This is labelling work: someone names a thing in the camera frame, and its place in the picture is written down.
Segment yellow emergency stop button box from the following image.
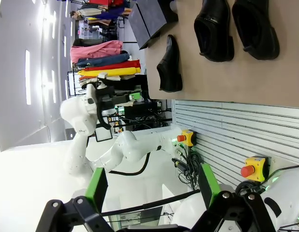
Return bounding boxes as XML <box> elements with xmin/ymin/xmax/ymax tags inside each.
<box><xmin>177</xmin><ymin>129</ymin><xmax>197</xmax><ymax>147</ymax></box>
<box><xmin>240</xmin><ymin>156</ymin><xmax>270</xmax><ymax>183</ymax></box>

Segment red hanging garment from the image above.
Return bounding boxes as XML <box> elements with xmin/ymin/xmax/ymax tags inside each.
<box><xmin>83</xmin><ymin>59</ymin><xmax>142</xmax><ymax>72</ymax></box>

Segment black computer equipment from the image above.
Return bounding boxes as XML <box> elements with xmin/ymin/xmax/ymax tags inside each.
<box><xmin>113</xmin><ymin>99</ymin><xmax>174</xmax><ymax>133</ymax></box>

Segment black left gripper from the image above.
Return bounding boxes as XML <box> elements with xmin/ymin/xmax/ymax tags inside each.
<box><xmin>98</xmin><ymin>87</ymin><xmax>142</xmax><ymax>107</ymax></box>

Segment navy hanging garment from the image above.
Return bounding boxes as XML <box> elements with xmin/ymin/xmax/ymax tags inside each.
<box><xmin>76</xmin><ymin>52</ymin><xmax>131</xmax><ymax>69</ymax></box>

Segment white slotted aluminium base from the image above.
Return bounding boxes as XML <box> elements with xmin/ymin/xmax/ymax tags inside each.
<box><xmin>172</xmin><ymin>99</ymin><xmax>299</xmax><ymax>191</ymax></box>

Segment ceiling light panel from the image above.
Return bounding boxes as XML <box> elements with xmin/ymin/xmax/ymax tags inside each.
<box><xmin>24</xmin><ymin>49</ymin><xmax>32</xmax><ymax>106</ymax></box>
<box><xmin>52</xmin><ymin>10</ymin><xmax>57</xmax><ymax>39</ymax></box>
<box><xmin>51</xmin><ymin>70</ymin><xmax>57</xmax><ymax>104</ymax></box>

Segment black loafer with metal buckle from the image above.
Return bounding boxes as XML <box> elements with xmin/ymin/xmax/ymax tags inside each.
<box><xmin>156</xmin><ymin>34</ymin><xmax>183</xmax><ymax>93</ymax></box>

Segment yellow hanging garment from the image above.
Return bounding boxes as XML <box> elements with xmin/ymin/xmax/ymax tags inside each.
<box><xmin>77</xmin><ymin>67</ymin><xmax>142</xmax><ymax>78</ymax></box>

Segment black plain leather dress shoe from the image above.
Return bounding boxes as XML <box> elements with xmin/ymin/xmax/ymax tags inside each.
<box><xmin>231</xmin><ymin>0</ymin><xmax>281</xmax><ymax>61</ymax></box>
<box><xmin>194</xmin><ymin>0</ymin><xmax>236</xmax><ymax>63</ymax></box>

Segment black hanging garment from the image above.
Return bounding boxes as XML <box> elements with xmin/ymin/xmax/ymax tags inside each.
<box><xmin>98</xmin><ymin>74</ymin><xmax>149</xmax><ymax>99</ymax></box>

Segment white square box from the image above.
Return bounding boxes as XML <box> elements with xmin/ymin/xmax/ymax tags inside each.
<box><xmin>94</xmin><ymin>126</ymin><xmax>113</xmax><ymax>143</ymax></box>

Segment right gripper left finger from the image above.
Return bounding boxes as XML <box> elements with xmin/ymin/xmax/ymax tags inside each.
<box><xmin>35</xmin><ymin>167</ymin><xmax>114</xmax><ymax>232</ymax></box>

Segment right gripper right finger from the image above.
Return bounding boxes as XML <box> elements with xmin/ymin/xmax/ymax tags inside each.
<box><xmin>190</xmin><ymin>163</ymin><xmax>278</xmax><ymax>232</ymax></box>

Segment pink hanging garment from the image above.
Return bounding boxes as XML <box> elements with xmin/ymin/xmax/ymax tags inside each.
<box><xmin>70</xmin><ymin>40</ymin><xmax>124</xmax><ymax>64</ymax></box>

